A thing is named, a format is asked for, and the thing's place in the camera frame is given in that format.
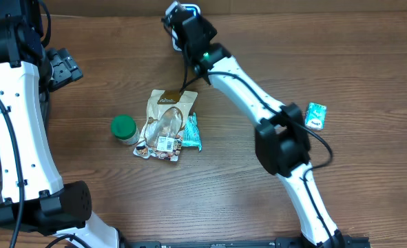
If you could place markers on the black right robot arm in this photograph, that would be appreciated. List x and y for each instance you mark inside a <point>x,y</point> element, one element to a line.
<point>281,139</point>

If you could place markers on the green lid white jar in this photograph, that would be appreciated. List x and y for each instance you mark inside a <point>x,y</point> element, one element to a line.
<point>125,129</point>

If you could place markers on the white barcode scanner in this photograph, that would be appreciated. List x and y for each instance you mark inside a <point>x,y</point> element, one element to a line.
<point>195,10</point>

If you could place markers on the teal snack packet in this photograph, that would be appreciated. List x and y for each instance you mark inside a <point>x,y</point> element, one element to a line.
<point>191,134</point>

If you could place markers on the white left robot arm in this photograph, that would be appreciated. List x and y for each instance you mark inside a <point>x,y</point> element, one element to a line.
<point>34,196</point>

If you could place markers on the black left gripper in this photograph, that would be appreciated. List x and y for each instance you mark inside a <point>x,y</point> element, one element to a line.
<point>68,69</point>

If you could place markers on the beige brown snack pouch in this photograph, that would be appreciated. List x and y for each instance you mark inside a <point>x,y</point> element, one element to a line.
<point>162,134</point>

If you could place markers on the teal tissue pack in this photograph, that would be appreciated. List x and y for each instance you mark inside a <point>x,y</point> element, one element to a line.
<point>315,116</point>

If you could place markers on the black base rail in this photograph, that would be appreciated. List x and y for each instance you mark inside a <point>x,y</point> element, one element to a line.
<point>277,243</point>

